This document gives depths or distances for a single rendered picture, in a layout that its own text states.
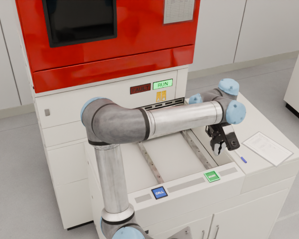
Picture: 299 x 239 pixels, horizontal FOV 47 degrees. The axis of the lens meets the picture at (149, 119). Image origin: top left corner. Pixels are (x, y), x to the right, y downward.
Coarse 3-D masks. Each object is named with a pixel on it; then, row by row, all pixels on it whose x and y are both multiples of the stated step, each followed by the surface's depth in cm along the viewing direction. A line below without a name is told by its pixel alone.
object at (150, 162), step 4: (140, 144) 188; (140, 148) 187; (144, 148) 186; (144, 152) 184; (144, 156) 184; (148, 156) 181; (148, 160) 179; (148, 164) 180; (152, 164) 177; (152, 168) 175; (156, 168) 175; (152, 172) 176; (156, 172) 173; (156, 176) 172; (160, 176) 171; (160, 180) 169
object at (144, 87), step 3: (147, 84) 185; (132, 87) 183; (135, 87) 183; (138, 87) 184; (141, 87) 185; (144, 87) 186; (147, 87) 186; (132, 90) 184; (135, 90) 185; (138, 90) 185; (141, 90) 186; (144, 90) 187; (147, 90) 188; (132, 93) 185
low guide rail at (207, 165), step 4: (180, 132) 201; (184, 132) 197; (184, 136) 197; (188, 136) 195; (188, 140) 193; (192, 140) 192; (188, 144) 194; (192, 144) 190; (192, 148) 190; (196, 148) 187; (196, 152) 186; (200, 152) 185; (200, 156) 183; (204, 156) 183; (200, 160) 184; (204, 160) 180; (204, 164) 181; (208, 164) 178; (208, 168) 177
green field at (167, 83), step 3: (162, 81) 188; (165, 81) 189; (168, 81) 190; (171, 81) 190; (156, 84) 188; (159, 84) 189; (162, 84) 189; (165, 84) 190; (168, 84) 191; (171, 84) 192; (153, 87) 188; (156, 87) 189; (159, 87) 190
